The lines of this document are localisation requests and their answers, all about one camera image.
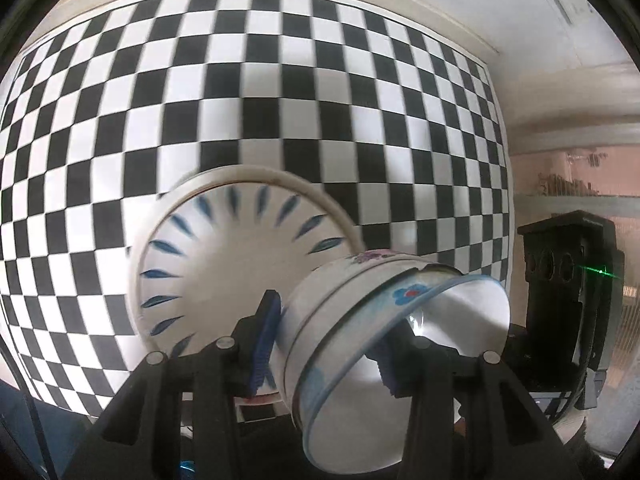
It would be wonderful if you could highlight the floral enamel bowl blue rim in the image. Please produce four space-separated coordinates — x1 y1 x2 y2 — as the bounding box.
277 250 511 476

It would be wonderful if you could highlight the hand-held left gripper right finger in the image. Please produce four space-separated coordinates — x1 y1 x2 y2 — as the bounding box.
377 332 583 480

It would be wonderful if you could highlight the white bowl with blue leaves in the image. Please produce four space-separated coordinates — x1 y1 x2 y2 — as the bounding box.
131 182 358 361

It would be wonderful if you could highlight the black and white checkered mat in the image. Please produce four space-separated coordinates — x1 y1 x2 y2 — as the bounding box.
0 0 512 418

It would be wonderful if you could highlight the white plate with blue marks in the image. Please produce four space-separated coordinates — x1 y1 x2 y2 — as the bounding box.
127 165 368 358

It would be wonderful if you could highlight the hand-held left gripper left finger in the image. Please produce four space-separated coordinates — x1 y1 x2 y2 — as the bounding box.
62 290 283 480

